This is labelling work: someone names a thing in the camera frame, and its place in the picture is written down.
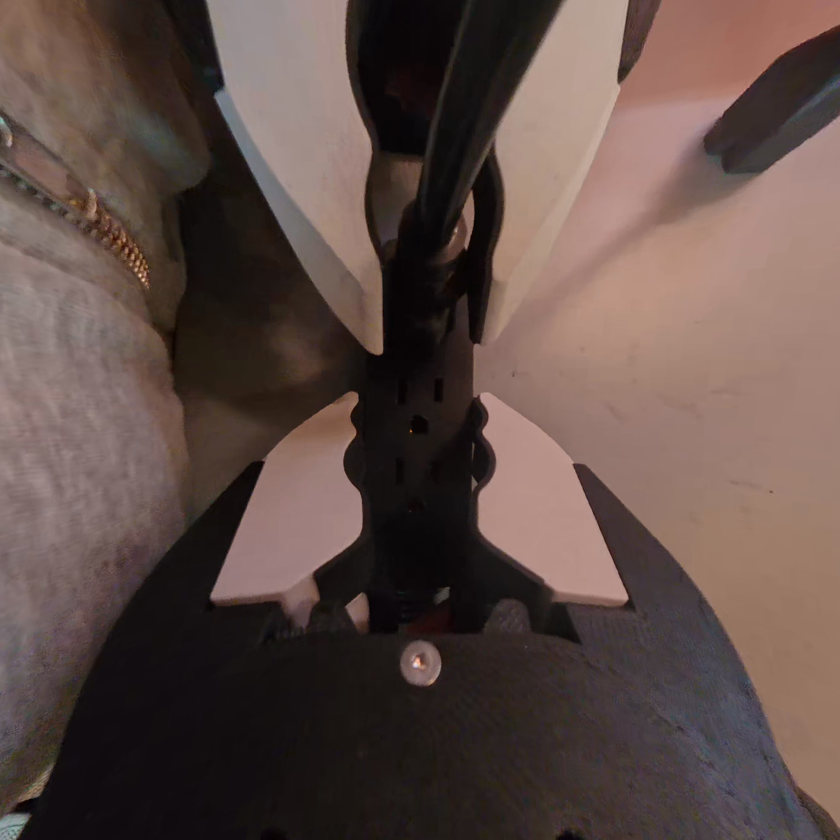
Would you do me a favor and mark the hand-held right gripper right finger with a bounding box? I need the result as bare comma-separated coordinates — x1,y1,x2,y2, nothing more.
468,392,631,606

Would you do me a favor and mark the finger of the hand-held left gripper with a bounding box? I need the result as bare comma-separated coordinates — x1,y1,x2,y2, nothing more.
205,0,386,357
468,0,631,347

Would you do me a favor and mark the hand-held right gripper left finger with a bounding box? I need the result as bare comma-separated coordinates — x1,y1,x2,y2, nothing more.
210,390,368,605

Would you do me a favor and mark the black power plug with cable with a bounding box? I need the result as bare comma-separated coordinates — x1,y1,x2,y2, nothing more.
381,0,568,368

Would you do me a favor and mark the person's beige zip hoodie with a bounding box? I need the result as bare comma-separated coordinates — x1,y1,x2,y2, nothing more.
0,0,211,815

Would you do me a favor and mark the black rectangular plug with cable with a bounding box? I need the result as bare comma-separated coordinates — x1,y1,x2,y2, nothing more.
704,26,840,175

